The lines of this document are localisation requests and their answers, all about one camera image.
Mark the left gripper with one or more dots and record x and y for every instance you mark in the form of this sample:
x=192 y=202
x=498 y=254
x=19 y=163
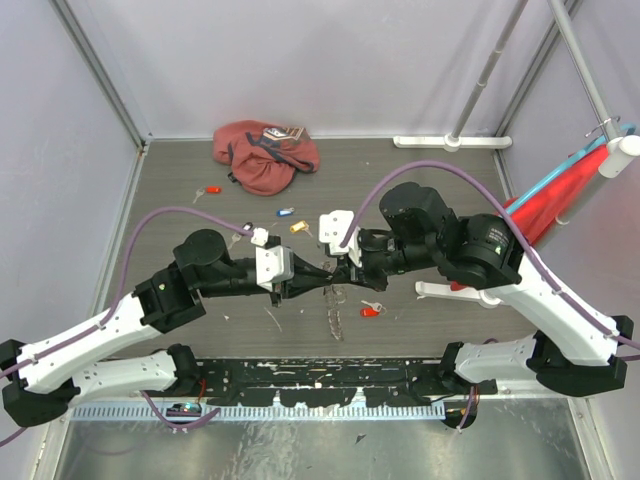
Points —
x=306 y=276

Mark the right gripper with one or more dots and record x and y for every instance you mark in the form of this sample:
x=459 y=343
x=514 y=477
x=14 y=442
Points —
x=343 y=274

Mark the key with red white tag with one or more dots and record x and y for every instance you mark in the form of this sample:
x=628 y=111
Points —
x=371 y=309

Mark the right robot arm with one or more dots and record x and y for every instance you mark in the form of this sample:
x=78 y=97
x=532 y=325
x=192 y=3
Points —
x=566 y=354

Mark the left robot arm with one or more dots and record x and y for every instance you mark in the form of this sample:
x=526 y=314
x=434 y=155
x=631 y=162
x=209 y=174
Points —
x=49 y=377

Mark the key with yellow tag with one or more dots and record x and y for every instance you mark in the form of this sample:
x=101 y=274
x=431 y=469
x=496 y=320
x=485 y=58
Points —
x=300 y=226

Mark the key with blue tag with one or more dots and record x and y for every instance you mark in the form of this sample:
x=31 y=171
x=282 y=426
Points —
x=285 y=212

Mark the key with black tag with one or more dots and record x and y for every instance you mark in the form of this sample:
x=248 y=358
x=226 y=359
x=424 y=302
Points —
x=237 y=237

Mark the red crumpled shirt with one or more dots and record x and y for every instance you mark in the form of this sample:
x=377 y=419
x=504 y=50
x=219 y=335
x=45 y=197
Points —
x=263 y=157

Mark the white rack base bar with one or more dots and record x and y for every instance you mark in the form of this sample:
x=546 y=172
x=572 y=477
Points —
x=452 y=144

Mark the red cloth on hanger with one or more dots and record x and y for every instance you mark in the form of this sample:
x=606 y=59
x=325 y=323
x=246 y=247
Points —
x=536 y=215

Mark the grey rack pole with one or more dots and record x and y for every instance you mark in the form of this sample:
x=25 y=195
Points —
x=481 y=82

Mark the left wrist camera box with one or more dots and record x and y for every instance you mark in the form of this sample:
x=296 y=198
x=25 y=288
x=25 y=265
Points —
x=273 y=266

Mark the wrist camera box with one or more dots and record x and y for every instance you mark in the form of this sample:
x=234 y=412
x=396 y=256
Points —
x=333 y=227
x=273 y=266

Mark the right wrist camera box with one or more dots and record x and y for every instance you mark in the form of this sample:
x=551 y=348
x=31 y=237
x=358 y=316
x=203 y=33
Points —
x=333 y=227

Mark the white slotted cable duct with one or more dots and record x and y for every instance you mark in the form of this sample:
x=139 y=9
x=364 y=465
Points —
x=356 y=411

